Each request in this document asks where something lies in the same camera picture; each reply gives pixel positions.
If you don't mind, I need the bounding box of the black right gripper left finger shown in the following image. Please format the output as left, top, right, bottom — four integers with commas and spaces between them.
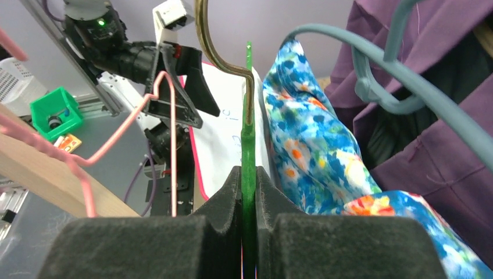
38, 166, 241, 278

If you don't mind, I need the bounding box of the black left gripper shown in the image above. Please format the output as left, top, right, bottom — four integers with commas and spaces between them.
142, 43, 220, 128

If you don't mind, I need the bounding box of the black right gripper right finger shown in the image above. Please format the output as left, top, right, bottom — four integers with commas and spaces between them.
255, 167, 446, 278

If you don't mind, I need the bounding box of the blue floral garment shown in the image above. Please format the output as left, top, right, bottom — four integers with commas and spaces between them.
263, 40, 492, 278

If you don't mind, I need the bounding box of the green plastic hanger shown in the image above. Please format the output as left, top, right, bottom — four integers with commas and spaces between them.
240, 41, 258, 279

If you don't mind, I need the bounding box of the pink wire hanger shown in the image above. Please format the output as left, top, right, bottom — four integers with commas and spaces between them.
0, 27, 178, 219

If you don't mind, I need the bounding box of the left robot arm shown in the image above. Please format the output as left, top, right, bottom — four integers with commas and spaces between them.
64, 1, 220, 201

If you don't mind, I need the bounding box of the brass hanger hook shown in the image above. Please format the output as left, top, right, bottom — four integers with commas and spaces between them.
194, 1, 255, 126

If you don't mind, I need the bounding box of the grey-blue plastic hanger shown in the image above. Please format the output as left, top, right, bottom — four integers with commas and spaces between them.
283, 0, 492, 169

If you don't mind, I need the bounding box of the red-edged whiteboard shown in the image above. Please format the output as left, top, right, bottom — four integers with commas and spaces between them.
179, 60, 270, 202

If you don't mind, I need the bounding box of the small orange box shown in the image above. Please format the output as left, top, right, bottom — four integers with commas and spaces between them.
53, 134, 82, 153

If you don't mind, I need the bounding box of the green plastic parts bin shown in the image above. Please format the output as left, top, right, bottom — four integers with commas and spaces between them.
30, 87, 84, 142

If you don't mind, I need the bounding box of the wooden clothes rack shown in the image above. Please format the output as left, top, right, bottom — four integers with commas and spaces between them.
0, 103, 140, 219

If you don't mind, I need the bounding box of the purple garment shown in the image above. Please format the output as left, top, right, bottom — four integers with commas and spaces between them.
325, 1, 492, 266

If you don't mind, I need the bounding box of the white perforated basket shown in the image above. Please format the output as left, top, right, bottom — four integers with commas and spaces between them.
1, 58, 48, 117

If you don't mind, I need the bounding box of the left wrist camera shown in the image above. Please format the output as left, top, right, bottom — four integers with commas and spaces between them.
152, 0, 195, 45

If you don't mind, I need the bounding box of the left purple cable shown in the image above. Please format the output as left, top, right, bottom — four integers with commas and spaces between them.
41, 0, 156, 217

